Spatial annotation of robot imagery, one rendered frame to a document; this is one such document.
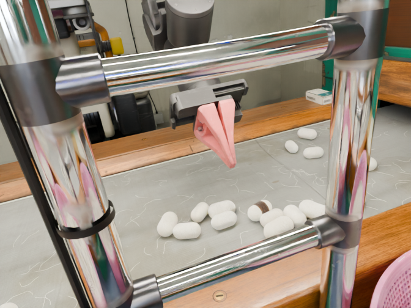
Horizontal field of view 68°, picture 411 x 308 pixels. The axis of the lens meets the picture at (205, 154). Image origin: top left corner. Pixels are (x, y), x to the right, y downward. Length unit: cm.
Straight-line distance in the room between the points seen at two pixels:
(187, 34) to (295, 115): 35
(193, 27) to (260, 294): 29
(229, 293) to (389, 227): 18
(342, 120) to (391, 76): 47
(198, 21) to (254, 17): 226
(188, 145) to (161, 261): 28
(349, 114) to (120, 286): 15
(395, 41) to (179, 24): 46
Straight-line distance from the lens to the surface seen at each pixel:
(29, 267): 42
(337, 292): 26
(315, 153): 52
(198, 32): 40
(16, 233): 49
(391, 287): 31
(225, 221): 37
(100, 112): 97
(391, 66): 66
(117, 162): 56
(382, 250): 33
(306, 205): 38
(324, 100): 72
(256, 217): 38
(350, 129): 18
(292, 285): 29
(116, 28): 239
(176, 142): 58
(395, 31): 72
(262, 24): 268
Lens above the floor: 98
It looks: 25 degrees down
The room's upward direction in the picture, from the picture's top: 7 degrees counter-clockwise
